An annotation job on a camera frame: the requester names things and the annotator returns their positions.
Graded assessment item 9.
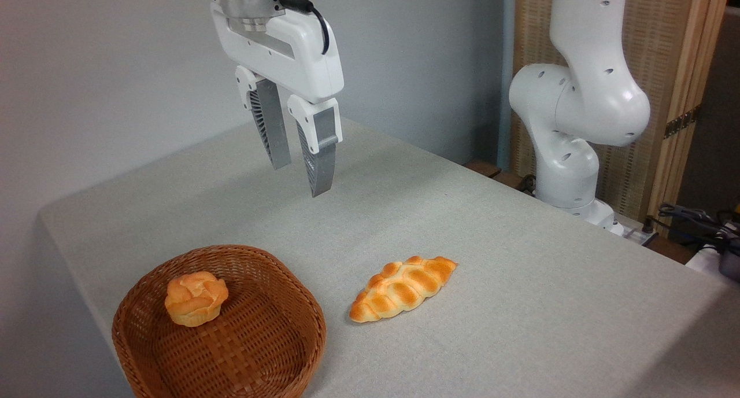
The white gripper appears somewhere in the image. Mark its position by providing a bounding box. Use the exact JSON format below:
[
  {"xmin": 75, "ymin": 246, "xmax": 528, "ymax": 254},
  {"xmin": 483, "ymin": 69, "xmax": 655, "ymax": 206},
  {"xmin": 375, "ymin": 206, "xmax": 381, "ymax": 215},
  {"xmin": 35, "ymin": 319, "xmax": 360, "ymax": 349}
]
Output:
[{"xmin": 210, "ymin": 3, "xmax": 345, "ymax": 198}]

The round orange bread roll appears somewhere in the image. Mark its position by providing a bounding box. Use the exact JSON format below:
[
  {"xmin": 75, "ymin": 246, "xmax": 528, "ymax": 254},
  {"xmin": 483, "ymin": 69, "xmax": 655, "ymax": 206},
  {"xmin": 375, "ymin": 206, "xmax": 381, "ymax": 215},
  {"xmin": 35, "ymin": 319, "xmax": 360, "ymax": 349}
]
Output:
[{"xmin": 164, "ymin": 271, "xmax": 230, "ymax": 328}]

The long braided bread loaf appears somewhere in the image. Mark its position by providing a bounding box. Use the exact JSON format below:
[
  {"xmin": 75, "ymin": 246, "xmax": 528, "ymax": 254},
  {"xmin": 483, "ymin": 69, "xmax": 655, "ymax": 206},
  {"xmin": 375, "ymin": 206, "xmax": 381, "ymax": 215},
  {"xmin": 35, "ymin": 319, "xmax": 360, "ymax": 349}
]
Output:
[{"xmin": 349, "ymin": 256, "xmax": 458, "ymax": 323}]

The brown woven wicker basket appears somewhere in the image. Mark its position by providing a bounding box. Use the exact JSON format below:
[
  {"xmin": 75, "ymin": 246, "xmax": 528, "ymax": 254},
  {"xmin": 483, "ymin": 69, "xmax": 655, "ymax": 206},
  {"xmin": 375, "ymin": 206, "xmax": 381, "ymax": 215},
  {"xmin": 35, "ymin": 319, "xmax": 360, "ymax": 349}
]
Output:
[{"xmin": 112, "ymin": 245, "xmax": 327, "ymax": 398}]

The brown wooden base platform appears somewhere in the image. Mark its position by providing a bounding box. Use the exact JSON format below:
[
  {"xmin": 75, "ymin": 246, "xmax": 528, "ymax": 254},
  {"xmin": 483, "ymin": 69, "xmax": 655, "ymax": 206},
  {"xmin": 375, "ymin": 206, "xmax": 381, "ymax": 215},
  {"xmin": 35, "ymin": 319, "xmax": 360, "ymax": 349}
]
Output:
[{"xmin": 464, "ymin": 159, "xmax": 535, "ymax": 194}]

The grey tablecloth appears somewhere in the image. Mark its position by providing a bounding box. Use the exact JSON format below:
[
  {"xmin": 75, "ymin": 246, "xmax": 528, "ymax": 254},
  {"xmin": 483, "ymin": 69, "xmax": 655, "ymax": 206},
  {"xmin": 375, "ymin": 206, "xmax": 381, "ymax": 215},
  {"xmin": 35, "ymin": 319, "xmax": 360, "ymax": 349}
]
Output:
[{"xmin": 39, "ymin": 117, "xmax": 740, "ymax": 398}]

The white power strip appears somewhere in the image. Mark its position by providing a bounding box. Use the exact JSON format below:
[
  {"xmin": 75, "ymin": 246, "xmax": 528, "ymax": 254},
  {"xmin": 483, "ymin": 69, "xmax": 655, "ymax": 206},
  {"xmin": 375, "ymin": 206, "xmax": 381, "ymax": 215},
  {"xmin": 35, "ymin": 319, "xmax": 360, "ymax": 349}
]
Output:
[{"xmin": 621, "ymin": 224, "xmax": 657, "ymax": 246}]

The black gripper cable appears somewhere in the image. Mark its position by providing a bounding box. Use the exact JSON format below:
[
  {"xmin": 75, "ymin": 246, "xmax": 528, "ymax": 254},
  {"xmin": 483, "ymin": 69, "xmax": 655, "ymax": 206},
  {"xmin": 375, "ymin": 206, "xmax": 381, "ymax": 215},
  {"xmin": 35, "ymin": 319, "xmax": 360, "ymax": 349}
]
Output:
[{"xmin": 279, "ymin": 0, "xmax": 330, "ymax": 56}]

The black cable bundle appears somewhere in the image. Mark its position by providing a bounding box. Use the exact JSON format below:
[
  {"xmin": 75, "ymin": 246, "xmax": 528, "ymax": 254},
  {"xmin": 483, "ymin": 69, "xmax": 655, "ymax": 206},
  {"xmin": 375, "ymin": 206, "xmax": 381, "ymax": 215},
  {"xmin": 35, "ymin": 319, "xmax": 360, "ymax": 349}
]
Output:
[{"xmin": 650, "ymin": 203, "xmax": 740, "ymax": 254}]

